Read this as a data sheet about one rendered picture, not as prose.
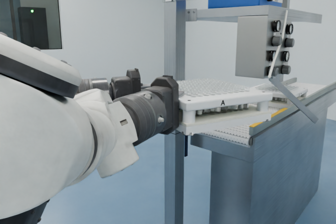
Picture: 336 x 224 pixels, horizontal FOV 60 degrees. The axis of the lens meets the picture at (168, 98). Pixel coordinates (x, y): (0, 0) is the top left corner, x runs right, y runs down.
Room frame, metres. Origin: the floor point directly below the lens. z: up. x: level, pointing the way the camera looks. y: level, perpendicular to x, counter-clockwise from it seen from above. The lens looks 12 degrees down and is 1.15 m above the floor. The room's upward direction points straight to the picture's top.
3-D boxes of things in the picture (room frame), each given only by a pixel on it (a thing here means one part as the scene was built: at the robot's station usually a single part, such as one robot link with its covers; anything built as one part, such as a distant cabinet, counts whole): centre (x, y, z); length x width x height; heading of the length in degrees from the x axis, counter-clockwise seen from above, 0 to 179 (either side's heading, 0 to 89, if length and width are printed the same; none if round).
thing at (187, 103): (0.74, -0.09, 1.00); 0.25 x 0.24 x 0.02; 28
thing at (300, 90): (1.50, -0.57, 0.86); 0.25 x 0.24 x 0.02; 50
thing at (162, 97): (0.55, 0.03, 1.00); 0.12 x 0.10 x 0.13; 150
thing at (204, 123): (0.74, -0.09, 0.96); 0.24 x 0.24 x 0.02; 28
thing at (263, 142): (1.57, -0.63, 0.74); 1.30 x 0.29 x 0.10; 139
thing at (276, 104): (1.50, -0.57, 0.81); 0.24 x 0.24 x 0.02; 50
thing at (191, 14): (1.12, -0.08, 1.22); 0.05 x 0.01 x 0.04; 49
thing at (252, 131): (1.47, -0.72, 0.82); 1.32 x 0.02 x 0.03; 139
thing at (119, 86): (0.70, 0.13, 1.00); 0.12 x 0.10 x 0.13; 110
